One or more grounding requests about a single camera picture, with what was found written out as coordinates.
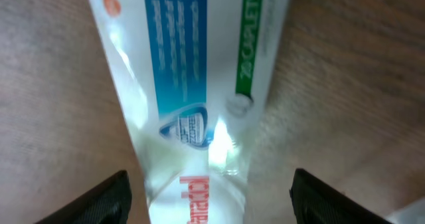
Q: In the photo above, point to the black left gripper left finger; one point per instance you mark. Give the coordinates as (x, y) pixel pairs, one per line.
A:
(107, 203)

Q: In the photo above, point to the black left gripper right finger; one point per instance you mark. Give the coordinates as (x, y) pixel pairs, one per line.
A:
(315, 202)

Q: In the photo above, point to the white Panadol box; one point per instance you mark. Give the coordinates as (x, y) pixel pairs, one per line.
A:
(192, 78)

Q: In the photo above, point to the clear plastic container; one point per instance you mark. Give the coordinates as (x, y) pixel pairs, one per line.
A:
(411, 214)

